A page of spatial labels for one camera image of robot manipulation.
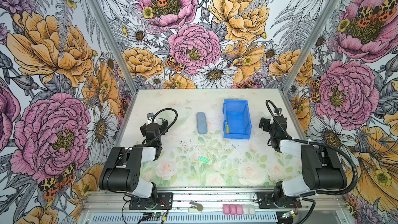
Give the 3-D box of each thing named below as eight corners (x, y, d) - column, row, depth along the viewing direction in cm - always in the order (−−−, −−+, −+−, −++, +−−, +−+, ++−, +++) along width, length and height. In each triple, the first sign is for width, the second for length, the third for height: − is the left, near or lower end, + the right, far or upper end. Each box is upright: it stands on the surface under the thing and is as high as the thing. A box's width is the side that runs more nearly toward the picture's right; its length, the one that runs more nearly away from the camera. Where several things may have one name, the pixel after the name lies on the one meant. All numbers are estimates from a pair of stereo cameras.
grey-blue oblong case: (197, 134, 100) (197, 131, 97) (196, 115, 110) (196, 112, 107) (207, 133, 100) (207, 131, 98) (205, 114, 110) (205, 111, 108)
